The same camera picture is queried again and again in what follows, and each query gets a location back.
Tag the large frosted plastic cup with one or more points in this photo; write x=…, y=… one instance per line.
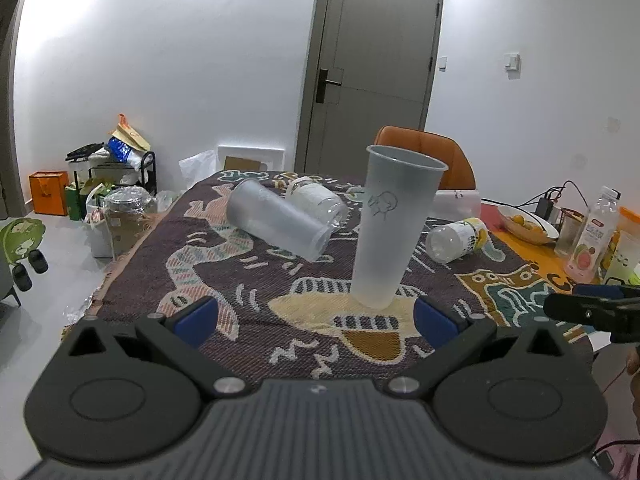
x=264, y=214

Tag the grey door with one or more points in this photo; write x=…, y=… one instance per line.
x=383, y=52

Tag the black slipper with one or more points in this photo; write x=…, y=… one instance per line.
x=21, y=278
x=38, y=261

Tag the clear glass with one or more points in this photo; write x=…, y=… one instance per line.
x=570, y=228

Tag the grey frosted cup with drawing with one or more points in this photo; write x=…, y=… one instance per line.
x=398, y=195

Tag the clear plastic jar white label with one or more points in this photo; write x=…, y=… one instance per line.
x=318, y=201

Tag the orange paper bag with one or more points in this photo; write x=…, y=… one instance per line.
x=48, y=192

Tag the clear bottle yellow label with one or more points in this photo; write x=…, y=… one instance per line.
x=454, y=240

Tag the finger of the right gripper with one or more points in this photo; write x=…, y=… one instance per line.
x=613, y=292

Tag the orange leather chair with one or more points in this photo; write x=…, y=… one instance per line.
x=459, y=176

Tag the white wall switch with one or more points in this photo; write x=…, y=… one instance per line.
x=512, y=62

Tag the brown cardboard piece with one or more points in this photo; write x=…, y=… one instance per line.
x=243, y=164

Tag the patterned woven tablecloth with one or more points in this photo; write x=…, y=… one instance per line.
x=282, y=316

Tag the white bowl of oranges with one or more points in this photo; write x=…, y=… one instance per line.
x=526, y=226

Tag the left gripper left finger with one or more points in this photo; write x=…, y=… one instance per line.
x=175, y=341

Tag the pink drink bottle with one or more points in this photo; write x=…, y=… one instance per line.
x=594, y=237

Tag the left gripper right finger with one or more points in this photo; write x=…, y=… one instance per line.
x=455, y=340

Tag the black storage rack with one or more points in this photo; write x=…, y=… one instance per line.
x=95, y=161

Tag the pink frosted cup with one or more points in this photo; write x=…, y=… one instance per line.
x=455, y=205

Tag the small white door switch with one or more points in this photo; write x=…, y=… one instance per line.
x=442, y=63

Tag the black door handle lock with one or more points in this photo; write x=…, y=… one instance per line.
x=324, y=82

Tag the white plastic bag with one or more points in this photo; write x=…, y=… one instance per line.
x=198, y=167

